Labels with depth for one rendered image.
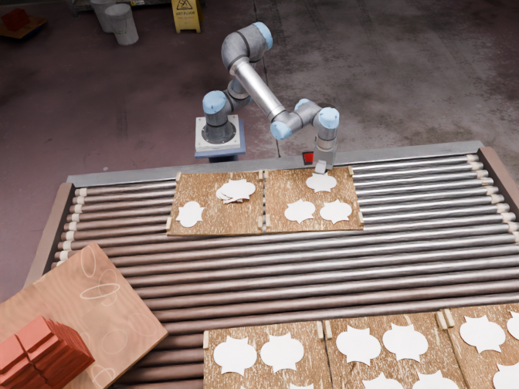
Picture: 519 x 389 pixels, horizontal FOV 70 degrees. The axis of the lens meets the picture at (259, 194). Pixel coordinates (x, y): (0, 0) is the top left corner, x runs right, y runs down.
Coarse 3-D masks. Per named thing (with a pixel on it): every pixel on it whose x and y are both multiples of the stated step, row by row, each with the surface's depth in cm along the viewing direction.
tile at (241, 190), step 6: (228, 186) 168; (234, 186) 168; (240, 186) 167; (246, 186) 167; (252, 186) 167; (228, 192) 166; (234, 192) 165; (240, 192) 165; (246, 192) 165; (252, 192) 165; (234, 198) 163; (240, 198) 163; (246, 198) 163
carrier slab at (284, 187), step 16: (272, 176) 175; (288, 176) 174; (304, 176) 174; (336, 176) 173; (272, 192) 169; (288, 192) 168; (304, 192) 168; (320, 192) 167; (336, 192) 167; (352, 192) 166; (272, 208) 163; (320, 208) 161; (352, 208) 161; (272, 224) 158; (288, 224) 157; (304, 224) 157; (320, 224) 156; (336, 224) 156; (352, 224) 156
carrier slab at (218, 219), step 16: (192, 176) 177; (208, 176) 177; (224, 176) 176; (240, 176) 176; (256, 176) 175; (176, 192) 172; (192, 192) 171; (208, 192) 171; (256, 192) 169; (176, 208) 166; (208, 208) 165; (224, 208) 164; (240, 208) 164; (256, 208) 163; (176, 224) 160; (208, 224) 159; (224, 224) 159; (240, 224) 158; (256, 224) 158
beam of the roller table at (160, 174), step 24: (432, 144) 186; (456, 144) 185; (480, 144) 184; (168, 168) 184; (192, 168) 184; (216, 168) 183; (240, 168) 182; (264, 168) 181; (288, 168) 180; (312, 168) 181
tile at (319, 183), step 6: (318, 174) 173; (324, 174) 173; (312, 180) 171; (318, 180) 171; (324, 180) 171; (330, 180) 170; (312, 186) 169; (318, 186) 168; (324, 186) 168; (330, 186) 168; (330, 192) 166
